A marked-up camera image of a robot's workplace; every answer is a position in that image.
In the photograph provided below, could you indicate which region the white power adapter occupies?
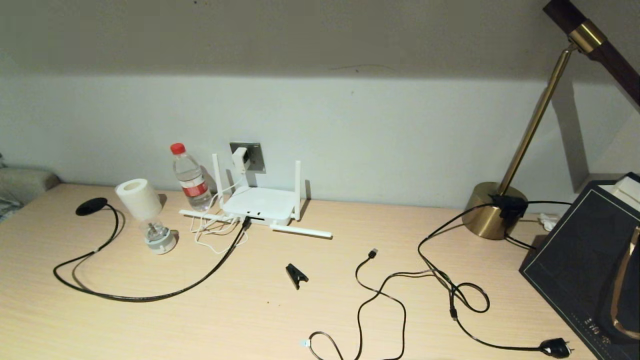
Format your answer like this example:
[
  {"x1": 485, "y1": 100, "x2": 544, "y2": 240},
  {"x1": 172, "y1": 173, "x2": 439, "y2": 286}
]
[{"x1": 232, "y1": 146, "x2": 251, "y2": 174}]

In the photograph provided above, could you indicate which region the black ethernet cable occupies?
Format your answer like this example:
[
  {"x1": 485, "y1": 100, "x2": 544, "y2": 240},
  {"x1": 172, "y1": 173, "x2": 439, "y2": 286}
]
[{"x1": 53, "y1": 202, "x2": 252, "y2": 303}]

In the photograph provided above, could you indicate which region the white router with antennas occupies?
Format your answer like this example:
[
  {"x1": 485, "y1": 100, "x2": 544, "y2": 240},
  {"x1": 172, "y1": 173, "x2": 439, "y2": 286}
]
[{"x1": 179, "y1": 153, "x2": 333, "y2": 239}]

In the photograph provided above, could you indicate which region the small black clip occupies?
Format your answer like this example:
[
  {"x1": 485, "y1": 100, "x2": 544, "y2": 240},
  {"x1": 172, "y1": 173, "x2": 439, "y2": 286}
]
[{"x1": 285, "y1": 263, "x2": 310, "y2": 291}]

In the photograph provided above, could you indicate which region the plastic bottle with red cap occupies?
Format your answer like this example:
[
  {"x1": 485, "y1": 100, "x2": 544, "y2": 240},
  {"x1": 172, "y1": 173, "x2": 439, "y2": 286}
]
[{"x1": 170, "y1": 143, "x2": 213, "y2": 212}]

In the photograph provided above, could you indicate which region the brass desk lamp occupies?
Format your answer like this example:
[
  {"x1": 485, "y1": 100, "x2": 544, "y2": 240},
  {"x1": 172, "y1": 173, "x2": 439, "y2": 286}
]
[{"x1": 462, "y1": 0, "x2": 640, "y2": 240}]

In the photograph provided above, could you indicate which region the small clear glass cup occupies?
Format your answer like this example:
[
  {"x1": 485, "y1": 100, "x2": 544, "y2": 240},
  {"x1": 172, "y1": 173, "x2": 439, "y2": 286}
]
[{"x1": 144, "y1": 219, "x2": 178, "y2": 255}]

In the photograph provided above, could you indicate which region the white cup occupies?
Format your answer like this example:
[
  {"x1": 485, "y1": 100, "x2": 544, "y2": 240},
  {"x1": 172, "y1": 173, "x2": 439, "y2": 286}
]
[{"x1": 115, "y1": 178, "x2": 164, "y2": 222}]

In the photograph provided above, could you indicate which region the dark gift bag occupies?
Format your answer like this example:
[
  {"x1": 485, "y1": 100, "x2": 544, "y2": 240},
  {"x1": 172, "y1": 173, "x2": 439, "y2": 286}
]
[{"x1": 518, "y1": 172, "x2": 640, "y2": 360}]

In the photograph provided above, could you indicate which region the grey fabric bundle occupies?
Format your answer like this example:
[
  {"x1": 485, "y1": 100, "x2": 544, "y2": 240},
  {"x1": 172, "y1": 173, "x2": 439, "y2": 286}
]
[{"x1": 0, "y1": 166, "x2": 62, "y2": 222}]

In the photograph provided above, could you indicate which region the white box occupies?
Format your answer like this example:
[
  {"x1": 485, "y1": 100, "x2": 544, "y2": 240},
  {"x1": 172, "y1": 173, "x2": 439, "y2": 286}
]
[{"x1": 600, "y1": 175, "x2": 640, "y2": 211}]

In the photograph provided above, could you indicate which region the grey wall socket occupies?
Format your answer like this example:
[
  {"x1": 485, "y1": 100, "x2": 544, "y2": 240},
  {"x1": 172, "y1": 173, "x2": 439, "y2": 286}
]
[{"x1": 230, "y1": 142, "x2": 267, "y2": 174}]

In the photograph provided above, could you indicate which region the black USB cable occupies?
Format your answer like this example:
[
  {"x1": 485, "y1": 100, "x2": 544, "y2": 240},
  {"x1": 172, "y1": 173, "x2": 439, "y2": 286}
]
[{"x1": 356, "y1": 248, "x2": 460, "y2": 360}]

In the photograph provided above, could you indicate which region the white adapter cord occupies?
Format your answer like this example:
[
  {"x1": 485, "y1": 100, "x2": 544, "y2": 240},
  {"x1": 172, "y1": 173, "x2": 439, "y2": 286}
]
[{"x1": 190, "y1": 170, "x2": 251, "y2": 255}]

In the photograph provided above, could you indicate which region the black cable with silver connector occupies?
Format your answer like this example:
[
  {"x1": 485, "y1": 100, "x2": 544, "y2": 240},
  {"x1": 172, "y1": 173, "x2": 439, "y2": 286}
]
[{"x1": 300, "y1": 331, "x2": 345, "y2": 360}]

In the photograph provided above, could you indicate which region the black lamp switch box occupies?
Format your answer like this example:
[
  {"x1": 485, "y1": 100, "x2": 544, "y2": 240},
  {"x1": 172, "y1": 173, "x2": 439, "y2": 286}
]
[{"x1": 489, "y1": 194, "x2": 529, "y2": 222}]

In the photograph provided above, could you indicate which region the thin black lamp wire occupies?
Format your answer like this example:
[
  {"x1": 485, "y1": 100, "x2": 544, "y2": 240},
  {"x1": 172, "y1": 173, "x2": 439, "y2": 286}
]
[{"x1": 504, "y1": 200, "x2": 573, "y2": 250}]

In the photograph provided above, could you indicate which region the black lamp power cord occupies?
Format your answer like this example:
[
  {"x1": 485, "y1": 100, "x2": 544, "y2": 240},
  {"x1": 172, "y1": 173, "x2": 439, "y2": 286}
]
[{"x1": 419, "y1": 202, "x2": 575, "y2": 360}]

